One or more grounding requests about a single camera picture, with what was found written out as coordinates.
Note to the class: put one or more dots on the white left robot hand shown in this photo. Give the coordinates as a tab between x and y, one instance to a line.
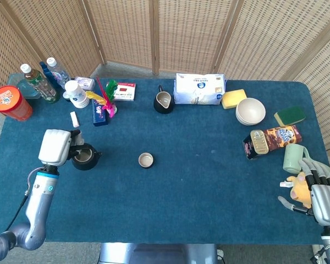
55	145

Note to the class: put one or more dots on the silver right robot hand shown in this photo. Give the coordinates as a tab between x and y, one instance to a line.
325	203

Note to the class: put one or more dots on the black ceramic teapot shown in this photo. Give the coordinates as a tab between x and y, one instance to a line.
85	165

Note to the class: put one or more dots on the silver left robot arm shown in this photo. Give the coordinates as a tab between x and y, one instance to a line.
38	206

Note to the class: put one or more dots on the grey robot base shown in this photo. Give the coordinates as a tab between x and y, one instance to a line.
159	254

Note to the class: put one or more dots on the yellow plush toy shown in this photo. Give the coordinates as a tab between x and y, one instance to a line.
299	189

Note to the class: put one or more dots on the small pink white eraser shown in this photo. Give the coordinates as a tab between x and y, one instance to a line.
74	119

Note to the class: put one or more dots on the dark blue carton box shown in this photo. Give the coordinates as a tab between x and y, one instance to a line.
99	116

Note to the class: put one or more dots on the pale green mug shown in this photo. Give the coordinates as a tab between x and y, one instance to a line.
291	159

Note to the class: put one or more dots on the green tea bottle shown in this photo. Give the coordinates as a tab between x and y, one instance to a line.
41	85

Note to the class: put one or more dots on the orange lidded snack tub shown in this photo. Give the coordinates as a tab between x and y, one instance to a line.
8	101

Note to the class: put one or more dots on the colourful feather shuttlecock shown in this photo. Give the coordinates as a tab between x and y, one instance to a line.
110	108

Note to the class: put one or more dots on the clear plastic container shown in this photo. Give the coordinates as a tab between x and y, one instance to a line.
22	85

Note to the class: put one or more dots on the small clear container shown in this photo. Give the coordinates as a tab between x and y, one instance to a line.
85	82

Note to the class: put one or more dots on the clear water bottle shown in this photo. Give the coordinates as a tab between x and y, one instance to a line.
59	74

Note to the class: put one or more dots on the blue plastic bottle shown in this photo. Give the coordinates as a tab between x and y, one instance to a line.
47	72

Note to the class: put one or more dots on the brown cookie box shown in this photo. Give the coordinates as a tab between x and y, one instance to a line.
283	136

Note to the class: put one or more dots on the white and red box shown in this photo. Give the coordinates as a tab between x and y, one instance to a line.
125	92

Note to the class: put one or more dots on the black luncheon meat tin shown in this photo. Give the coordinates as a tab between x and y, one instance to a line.
259	143

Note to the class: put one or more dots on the black ceramic tea cup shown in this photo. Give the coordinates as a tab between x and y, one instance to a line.
146	160

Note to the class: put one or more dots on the green scouring sponge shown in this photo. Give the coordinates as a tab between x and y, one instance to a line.
291	115

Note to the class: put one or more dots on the beige bowl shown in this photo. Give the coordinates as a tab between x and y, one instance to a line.
244	123
250	110

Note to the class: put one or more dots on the black ceramic pitcher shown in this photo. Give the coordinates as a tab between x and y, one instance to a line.
163	105

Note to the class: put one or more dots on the blue tablecloth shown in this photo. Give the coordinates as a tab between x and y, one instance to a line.
181	198

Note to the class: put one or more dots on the yellow sponge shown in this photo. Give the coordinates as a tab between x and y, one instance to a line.
232	99

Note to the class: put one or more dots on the white plastic bag package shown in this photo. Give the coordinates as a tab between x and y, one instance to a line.
198	89

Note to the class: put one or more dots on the woven rattan folding screen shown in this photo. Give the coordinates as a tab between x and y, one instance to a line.
192	33

